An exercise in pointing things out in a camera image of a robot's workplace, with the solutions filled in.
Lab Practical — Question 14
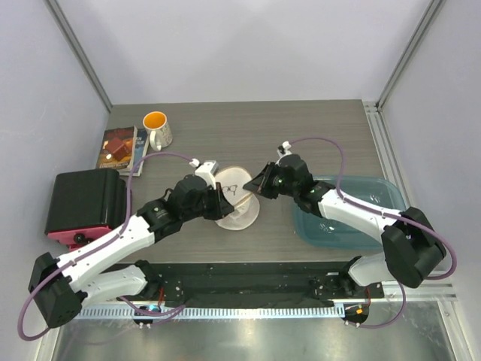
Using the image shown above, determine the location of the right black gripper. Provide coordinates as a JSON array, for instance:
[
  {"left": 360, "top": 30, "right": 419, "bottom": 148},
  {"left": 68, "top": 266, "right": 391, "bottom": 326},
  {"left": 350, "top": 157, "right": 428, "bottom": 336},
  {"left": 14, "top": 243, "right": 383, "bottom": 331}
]
[{"left": 246, "top": 161, "right": 298, "bottom": 199}]

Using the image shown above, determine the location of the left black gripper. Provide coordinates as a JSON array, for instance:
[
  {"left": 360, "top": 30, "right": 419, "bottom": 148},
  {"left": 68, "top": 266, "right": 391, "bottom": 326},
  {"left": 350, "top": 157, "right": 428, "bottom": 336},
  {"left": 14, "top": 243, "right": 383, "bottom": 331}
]
[{"left": 182, "top": 181, "right": 233, "bottom": 222}]

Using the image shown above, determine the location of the white mesh laundry bag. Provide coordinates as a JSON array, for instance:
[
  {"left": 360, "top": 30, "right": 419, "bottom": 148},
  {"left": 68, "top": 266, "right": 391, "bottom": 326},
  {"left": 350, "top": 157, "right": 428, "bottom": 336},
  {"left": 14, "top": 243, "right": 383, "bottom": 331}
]
[{"left": 215, "top": 166, "right": 260, "bottom": 231}]

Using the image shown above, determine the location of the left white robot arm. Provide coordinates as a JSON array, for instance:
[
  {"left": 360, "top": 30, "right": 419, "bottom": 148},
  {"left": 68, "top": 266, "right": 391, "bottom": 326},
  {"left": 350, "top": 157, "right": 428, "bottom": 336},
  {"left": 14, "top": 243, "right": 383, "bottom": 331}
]
[{"left": 27, "top": 174, "right": 234, "bottom": 329}]

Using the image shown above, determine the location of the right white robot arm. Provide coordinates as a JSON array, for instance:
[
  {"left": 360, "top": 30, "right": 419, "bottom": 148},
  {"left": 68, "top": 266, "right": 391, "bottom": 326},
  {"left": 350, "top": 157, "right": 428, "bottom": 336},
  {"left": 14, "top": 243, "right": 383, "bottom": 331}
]
[{"left": 244, "top": 154, "right": 446, "bottom": 297}]

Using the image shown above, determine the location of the blue cover book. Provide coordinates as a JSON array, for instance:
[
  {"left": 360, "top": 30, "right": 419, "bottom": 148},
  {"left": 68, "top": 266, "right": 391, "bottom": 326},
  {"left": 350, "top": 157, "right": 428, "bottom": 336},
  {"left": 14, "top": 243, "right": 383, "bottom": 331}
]
[{"left": 119, "top": 129, "right": 149, "bottom": 177}]

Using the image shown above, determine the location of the white mug orange inside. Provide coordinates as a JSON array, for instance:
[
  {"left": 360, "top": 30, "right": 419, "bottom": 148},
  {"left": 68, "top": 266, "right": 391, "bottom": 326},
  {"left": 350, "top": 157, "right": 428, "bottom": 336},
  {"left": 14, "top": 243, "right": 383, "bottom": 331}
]
[{"left": 143, "top": 111, "right": 173, "bottom": 152}]

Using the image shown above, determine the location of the blue plastic tub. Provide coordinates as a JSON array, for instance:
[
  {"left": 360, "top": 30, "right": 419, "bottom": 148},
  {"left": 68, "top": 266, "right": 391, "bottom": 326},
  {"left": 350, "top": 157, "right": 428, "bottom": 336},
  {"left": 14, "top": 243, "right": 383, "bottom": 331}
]
[{"left": 292, "top": 176, "right": 407, "bottom": 251}]

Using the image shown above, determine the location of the brown cover book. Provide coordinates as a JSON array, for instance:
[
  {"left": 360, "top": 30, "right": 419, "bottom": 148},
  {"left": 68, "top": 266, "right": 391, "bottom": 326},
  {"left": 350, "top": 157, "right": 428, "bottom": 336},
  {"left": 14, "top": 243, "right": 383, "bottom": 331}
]
[{"left": 96, "top": 126, "right": 138, "bottom": 171}]

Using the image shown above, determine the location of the black and pink box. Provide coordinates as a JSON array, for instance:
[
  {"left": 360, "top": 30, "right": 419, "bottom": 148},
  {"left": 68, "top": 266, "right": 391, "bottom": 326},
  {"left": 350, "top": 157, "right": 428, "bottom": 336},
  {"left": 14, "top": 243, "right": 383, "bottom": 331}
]
[{"left": 44, "top": 169, "right": 127, "bottom": 251}]

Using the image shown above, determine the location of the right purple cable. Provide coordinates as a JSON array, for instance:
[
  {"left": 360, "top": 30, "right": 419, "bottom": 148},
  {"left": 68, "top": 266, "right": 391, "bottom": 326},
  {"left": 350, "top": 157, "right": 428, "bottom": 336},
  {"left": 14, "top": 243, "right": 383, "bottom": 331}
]
[{"left": 281, "top": 135, "right": 458, "bottom": 328}]

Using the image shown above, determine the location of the purple cable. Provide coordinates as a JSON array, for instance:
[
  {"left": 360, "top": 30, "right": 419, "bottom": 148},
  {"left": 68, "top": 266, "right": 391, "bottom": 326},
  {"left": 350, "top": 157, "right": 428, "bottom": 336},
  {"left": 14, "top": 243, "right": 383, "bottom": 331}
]
[
  {"left": 18, "top": 152, "right": 200, "bottom": 341},
  {"left": 281, "top": 135, "right": 458, "bottom": 328}
]

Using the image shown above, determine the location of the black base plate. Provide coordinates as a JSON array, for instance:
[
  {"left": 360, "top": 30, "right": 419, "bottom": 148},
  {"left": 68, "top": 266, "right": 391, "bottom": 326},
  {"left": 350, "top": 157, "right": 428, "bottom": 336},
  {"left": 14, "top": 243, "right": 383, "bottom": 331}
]
[{"left": 129, "top": 262, "right": 384, "bottom": 309}]

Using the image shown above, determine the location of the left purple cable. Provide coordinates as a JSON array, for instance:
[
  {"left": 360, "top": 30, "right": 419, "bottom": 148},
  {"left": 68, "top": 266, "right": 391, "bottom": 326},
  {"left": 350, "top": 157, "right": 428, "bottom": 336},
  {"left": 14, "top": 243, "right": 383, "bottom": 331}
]
[{"left": 18, "top": 152, "right": 200, "bottom": 341}]

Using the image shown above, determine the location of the white slotted cable duct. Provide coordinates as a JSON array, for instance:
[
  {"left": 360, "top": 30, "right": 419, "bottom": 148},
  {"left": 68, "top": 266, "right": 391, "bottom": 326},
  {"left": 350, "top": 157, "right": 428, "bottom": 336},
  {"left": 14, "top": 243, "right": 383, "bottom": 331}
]
[{"left": 75, "top": 303, "right": 345, "bottom": 322}]

